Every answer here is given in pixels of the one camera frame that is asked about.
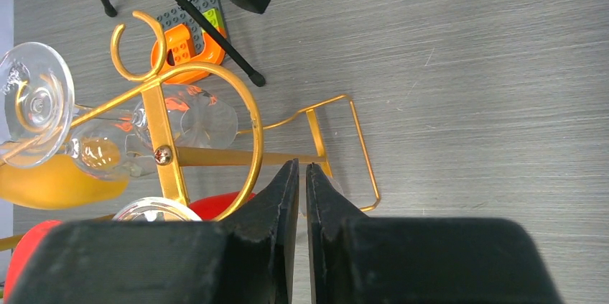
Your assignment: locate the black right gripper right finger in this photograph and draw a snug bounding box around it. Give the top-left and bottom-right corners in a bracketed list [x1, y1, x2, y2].
[306, 164, 561, 303]

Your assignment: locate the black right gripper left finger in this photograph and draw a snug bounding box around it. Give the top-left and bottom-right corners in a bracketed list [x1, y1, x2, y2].
[7, 160, 299, 303]

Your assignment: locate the red silicone wine glass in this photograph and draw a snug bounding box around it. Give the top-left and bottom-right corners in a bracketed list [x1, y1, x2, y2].
[2, 192, 239, 303]

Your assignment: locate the gold wire wine glass rack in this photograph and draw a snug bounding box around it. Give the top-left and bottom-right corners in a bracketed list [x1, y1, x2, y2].
[0, 10, 382, 253]

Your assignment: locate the clear tall flute glass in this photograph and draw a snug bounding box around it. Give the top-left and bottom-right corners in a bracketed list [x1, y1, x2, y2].
[112, 197, 202, 222]

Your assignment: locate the clear wine glass back right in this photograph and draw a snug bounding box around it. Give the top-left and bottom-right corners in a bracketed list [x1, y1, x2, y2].
[119, 84, 238, 154]

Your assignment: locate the clear wine glass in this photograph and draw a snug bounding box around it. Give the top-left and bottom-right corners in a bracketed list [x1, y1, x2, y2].
[1, 42, 157, 180]
[119, 84, 238, 154]

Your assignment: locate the yellow silicone wine glass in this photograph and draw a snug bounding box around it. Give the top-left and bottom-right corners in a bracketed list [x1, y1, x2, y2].
[1, 155, 129, 210]

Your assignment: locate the clear wine glass back left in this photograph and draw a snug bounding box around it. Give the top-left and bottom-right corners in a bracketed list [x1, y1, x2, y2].
[1, 42, 157, 180]

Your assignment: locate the orange toy block piece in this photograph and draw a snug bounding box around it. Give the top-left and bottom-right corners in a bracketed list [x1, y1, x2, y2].
[150, 24, 226, 84]

